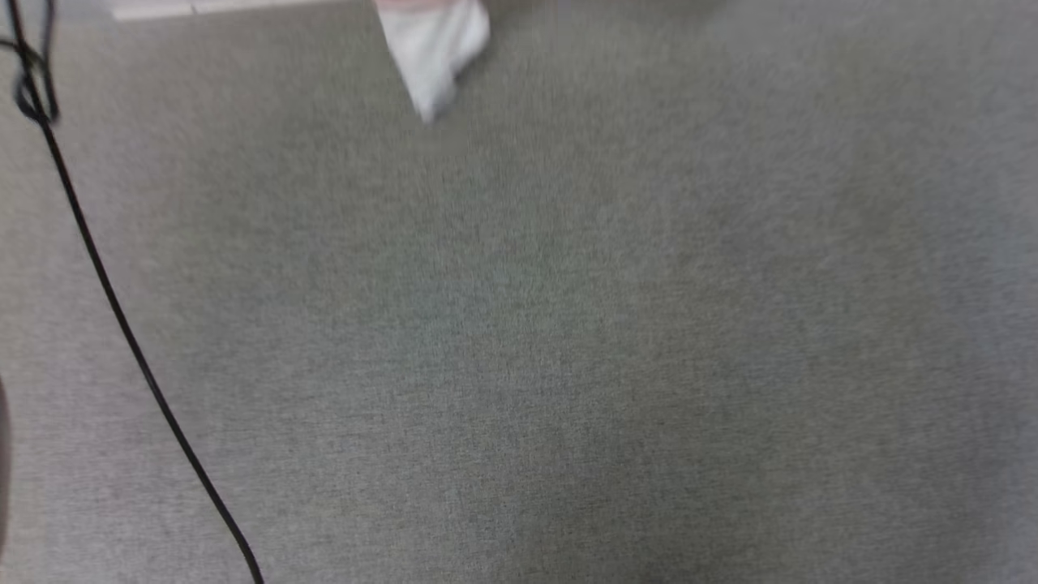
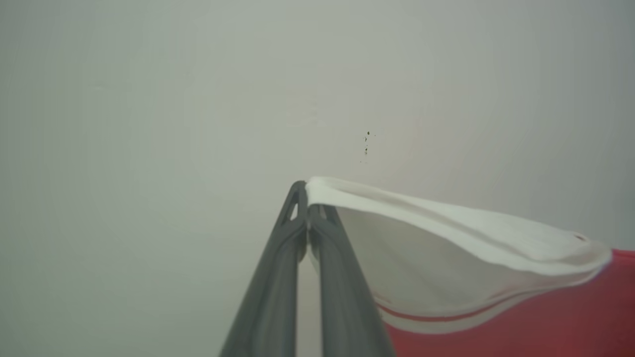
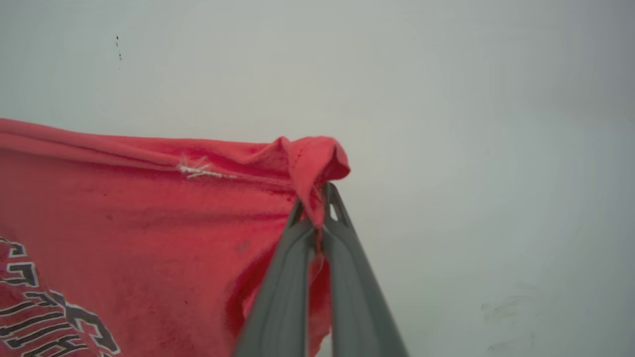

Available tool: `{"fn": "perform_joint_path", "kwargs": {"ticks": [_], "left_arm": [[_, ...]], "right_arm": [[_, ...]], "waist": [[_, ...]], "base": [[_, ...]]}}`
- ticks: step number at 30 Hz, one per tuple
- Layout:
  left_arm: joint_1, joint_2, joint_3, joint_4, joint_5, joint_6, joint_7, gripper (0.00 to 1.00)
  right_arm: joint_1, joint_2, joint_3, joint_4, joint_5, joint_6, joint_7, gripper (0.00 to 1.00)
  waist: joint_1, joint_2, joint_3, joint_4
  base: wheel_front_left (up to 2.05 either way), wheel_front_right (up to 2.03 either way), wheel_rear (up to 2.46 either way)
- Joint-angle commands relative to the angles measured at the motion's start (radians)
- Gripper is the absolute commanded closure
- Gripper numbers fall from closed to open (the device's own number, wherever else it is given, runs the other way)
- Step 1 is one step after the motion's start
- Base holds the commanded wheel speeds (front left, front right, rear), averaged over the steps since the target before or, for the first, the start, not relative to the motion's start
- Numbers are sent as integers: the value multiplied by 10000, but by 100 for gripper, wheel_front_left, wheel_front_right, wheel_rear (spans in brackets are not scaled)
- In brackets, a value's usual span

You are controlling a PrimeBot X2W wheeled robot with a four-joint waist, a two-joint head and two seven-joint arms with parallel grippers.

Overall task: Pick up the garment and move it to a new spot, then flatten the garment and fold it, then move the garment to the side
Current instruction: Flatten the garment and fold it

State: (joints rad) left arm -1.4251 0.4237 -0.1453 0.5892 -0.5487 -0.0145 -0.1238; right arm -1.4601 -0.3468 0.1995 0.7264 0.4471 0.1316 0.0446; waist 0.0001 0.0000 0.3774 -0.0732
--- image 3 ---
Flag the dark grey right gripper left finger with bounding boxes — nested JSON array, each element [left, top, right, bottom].
[[232, 197, 318, 357]]

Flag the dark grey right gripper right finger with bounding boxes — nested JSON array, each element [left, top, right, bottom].
[[320, 182, 409, 357]]

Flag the red basketball jersey garment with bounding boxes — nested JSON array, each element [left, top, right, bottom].
[[0, 118, 351, 357]]

